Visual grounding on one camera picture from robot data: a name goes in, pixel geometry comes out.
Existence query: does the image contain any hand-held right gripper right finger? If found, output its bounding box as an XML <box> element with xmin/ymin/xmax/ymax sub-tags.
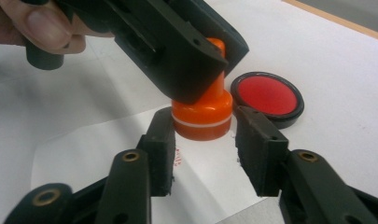
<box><xmin>234</xmin><ymin>105</ymin><xmax>378</xmax><ymax>224</ymax></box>

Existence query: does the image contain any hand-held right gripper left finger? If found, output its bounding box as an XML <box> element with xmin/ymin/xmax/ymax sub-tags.
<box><xmin>94</xmin><ymin>106</ymin><xmax>177</xmax><ymax>224</ymax></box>

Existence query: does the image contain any white paper sheet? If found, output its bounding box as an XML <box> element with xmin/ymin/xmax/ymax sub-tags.
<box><xmin>30</xmin><ymin>105</ymin><xmax>267</xmax><ymax>224</ymax></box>

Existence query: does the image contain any orange stamp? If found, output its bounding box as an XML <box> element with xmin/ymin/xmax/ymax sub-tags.
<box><xmin>171</xmin><ymin>36</ymin><xmax>233</xmax><ymax>142</ymax></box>

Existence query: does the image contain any round red ink pad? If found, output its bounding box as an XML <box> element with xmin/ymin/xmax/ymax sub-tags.
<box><xmin>230</xmin><ymin>71</ymin><xmax>305</xmax><ymax>130</ymax></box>

